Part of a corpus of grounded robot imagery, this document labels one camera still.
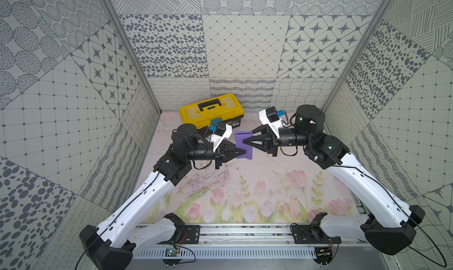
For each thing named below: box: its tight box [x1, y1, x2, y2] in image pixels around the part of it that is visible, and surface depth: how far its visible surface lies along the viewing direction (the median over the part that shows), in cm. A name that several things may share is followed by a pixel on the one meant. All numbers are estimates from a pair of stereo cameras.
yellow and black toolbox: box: [179, 93, 245, 131], surface depth 100 cm
